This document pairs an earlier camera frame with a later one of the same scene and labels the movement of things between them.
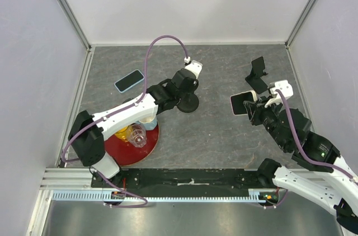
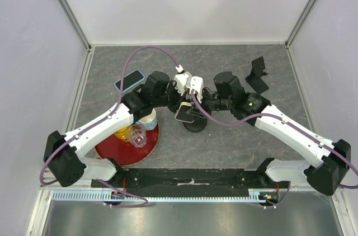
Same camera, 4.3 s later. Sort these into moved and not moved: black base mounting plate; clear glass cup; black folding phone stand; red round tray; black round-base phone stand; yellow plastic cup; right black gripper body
Moved: black round-base phone stand; right black gripper body
Not moved: clear glass cup; red round tray; yellow plastic cup; black folding phone stand; black base mounting plate
